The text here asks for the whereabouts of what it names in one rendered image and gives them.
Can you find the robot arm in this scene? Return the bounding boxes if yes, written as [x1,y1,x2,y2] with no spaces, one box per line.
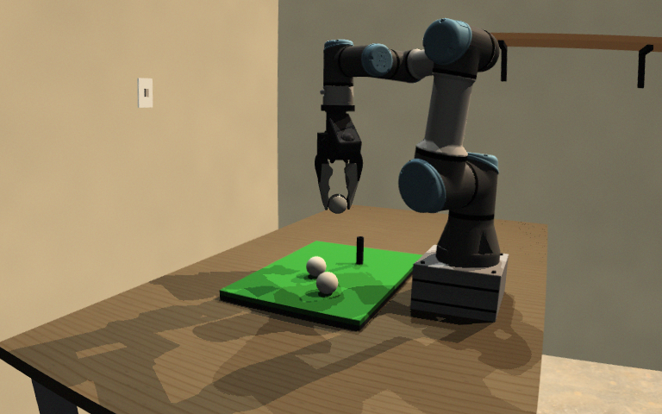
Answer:
[321,18,500,268]

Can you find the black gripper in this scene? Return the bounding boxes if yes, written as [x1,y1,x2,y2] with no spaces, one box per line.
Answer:
[315,104,363,210]

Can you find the green golf mat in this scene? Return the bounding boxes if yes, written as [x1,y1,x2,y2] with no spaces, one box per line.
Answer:
[220,236,422,331]

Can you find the cream ball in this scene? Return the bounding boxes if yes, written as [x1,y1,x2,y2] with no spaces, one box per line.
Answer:
[328,194,347,214]
[306,256,326,277]

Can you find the cream sphere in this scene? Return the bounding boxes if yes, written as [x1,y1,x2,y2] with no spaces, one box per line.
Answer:
[316,272,338,294]

